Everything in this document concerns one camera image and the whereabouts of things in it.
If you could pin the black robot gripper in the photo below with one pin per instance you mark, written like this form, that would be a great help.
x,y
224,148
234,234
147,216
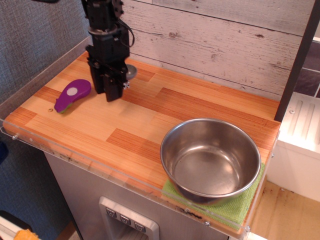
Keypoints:
x,y
108,52

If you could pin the blue spoon with grey bowl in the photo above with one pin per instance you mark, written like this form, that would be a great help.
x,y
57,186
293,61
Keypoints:
x,y
131,72

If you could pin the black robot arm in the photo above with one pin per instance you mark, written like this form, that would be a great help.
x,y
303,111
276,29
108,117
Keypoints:
x,y
104,15

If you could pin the purple toy eggplant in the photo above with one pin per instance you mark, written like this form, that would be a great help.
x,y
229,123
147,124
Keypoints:
x,y
75,90

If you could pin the grey toy fridge cabinet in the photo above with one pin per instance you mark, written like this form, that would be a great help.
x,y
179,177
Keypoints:
x,y
104,210

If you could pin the stainless steel bowl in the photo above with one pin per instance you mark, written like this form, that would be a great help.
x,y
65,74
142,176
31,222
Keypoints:
x,y
208,159

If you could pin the orange object bottom left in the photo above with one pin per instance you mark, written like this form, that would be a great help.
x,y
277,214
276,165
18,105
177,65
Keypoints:
x,y
26,234

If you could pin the green cloth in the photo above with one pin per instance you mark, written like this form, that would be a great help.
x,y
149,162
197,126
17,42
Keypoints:
x,y
230,211

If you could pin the white toy sink unit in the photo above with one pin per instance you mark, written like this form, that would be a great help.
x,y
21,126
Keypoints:
x,y
295,163

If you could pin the clear acrylic guard rail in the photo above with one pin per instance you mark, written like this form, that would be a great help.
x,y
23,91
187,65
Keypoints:
x,y
137,178

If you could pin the dark right post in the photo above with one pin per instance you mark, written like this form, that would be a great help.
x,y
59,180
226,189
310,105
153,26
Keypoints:
x,y
302,53

